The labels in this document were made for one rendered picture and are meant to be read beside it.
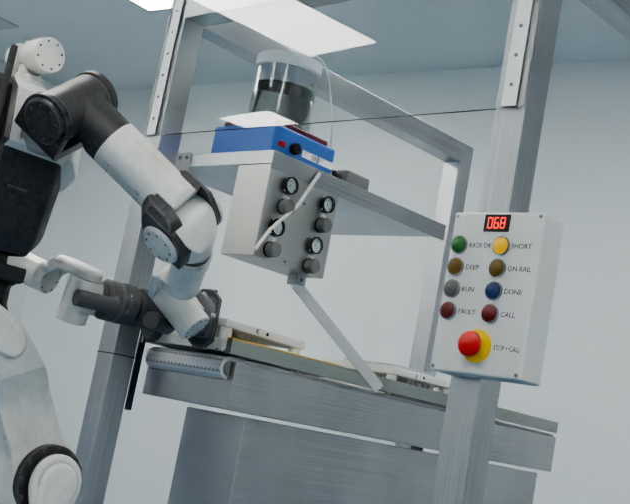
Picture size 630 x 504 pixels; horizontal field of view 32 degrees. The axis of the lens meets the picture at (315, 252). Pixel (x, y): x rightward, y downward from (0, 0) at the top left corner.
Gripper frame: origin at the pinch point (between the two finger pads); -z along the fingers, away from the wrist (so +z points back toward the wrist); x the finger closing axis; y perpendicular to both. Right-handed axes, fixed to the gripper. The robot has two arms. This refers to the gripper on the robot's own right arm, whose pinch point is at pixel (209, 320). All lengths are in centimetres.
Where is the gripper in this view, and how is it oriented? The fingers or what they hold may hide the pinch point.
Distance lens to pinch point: 236.8
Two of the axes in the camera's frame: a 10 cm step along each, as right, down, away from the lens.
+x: -1.9, 9.7, -1.6
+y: 9.7, 1.5, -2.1
